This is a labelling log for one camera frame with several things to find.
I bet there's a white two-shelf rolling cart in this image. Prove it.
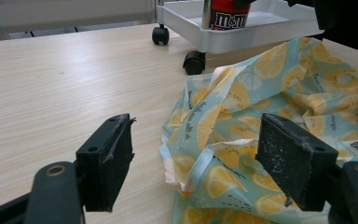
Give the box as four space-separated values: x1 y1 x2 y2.
151 0 324 77

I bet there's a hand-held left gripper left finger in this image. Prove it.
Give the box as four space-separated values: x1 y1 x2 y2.
76 113 137 214

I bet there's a red candy jar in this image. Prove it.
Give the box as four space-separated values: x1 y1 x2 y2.
208 0 252 32

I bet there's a lemon print fabric bag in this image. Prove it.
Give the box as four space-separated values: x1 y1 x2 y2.
159 36 358 224

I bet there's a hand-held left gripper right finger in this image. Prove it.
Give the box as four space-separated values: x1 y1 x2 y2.
255 112 339 213

